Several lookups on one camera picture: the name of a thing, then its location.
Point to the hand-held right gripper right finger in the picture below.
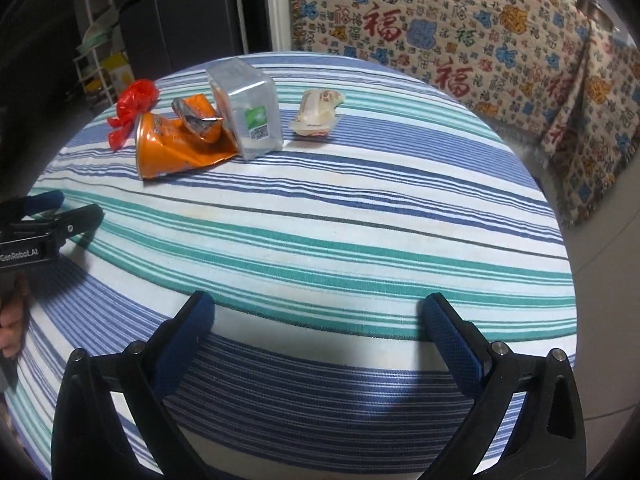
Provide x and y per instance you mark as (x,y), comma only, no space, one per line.
(455,345)

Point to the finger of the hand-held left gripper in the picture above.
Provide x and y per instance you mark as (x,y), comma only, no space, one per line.
(80,220)
(35,202)

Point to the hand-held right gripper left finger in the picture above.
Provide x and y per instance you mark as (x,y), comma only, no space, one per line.
(185,340)

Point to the person's left hand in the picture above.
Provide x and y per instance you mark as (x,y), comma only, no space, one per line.
(12,325)

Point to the crushed orange foil packet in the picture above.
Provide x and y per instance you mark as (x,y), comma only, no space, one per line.
(170,150)

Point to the red plastic bag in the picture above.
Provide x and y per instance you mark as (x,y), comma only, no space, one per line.
(135,102)

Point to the striped tablecloth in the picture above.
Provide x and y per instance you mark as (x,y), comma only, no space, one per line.
(375,240)

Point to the yellow box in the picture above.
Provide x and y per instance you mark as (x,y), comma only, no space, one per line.
(117,72)

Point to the green and white bag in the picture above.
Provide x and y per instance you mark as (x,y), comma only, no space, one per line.
(97,35)

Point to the clear plastic box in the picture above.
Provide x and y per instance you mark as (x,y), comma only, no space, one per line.
(245,100)

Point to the dark grey refrigerator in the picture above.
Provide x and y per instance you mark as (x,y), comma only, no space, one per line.
(190,15)

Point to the beige crumpled wrapper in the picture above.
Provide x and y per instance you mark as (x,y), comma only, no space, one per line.
(317,112)

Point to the patterned cloth covered sofa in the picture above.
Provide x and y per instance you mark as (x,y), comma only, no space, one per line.
(475,50)

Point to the metal pot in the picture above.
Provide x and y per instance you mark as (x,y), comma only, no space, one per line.
(595,10)

